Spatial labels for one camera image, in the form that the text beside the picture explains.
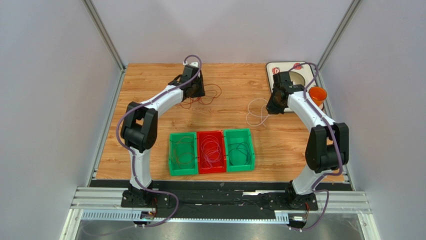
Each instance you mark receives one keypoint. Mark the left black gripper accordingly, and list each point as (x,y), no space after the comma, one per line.
(201,92)

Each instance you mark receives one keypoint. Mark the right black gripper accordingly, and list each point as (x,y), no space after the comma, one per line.
(275,104)

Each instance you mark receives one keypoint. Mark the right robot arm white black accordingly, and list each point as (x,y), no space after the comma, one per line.
(327,148)

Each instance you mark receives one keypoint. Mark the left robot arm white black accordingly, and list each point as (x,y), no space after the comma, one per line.
(139,130)

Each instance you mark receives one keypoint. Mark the grey ceramic bowl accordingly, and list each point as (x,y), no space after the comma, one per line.
(297,79)

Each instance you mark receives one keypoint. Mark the strawberry pattern white tray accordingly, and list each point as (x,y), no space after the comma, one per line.
(308,71)

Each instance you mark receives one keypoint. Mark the orange mug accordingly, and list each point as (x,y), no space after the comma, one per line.
(318,95)

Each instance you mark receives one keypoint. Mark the left green plastic bin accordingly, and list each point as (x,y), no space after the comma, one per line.
(182,154)

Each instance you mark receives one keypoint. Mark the green plastic bin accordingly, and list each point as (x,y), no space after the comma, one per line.
(182,154)
(240,153)

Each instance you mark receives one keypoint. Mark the red plastic bin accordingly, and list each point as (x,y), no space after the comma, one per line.
(211,152)

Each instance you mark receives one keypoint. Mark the right green plastic bin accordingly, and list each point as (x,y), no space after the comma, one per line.
(240,153)

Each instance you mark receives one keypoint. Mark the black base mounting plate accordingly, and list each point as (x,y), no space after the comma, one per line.
(210,192)

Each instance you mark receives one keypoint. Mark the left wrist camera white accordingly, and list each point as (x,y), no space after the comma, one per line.
(195,64)

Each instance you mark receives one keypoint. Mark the right aluminium frame post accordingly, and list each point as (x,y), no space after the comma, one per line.
(339,31)

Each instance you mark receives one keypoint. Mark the aluminium frame post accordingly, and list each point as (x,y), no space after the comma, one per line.
(98,22)
(339,31)

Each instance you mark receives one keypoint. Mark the left aluminium frame post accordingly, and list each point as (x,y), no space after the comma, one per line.
(98,22)

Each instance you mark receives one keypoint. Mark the aluminium rail front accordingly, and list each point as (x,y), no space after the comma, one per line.
(104,204)

